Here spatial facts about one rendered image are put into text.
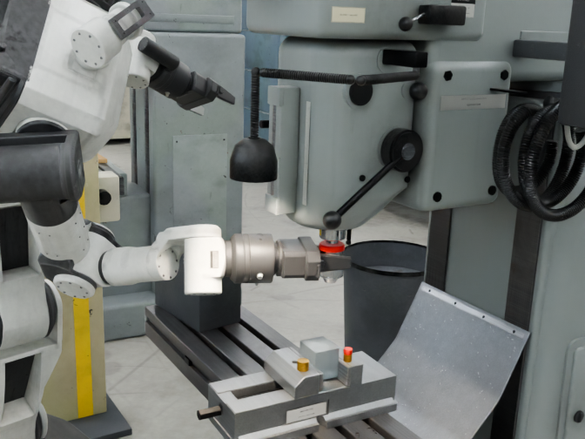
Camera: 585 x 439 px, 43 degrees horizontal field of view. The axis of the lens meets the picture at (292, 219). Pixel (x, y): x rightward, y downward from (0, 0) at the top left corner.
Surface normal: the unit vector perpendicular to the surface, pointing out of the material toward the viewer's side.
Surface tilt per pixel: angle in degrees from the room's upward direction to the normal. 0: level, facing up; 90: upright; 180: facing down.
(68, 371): 90
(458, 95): 90
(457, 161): 90
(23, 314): 81
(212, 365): 0
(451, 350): 63
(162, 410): 0
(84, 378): 90
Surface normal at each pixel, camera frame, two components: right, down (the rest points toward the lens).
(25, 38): 0.61, -0.33
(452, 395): -0.58, -0.61
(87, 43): -0.44, 0.61
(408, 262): -0.45, 0.16
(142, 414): 0.04, -0.96
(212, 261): 0.17, -0.16
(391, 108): 0.51, 0.25
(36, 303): 0.69, 0.05
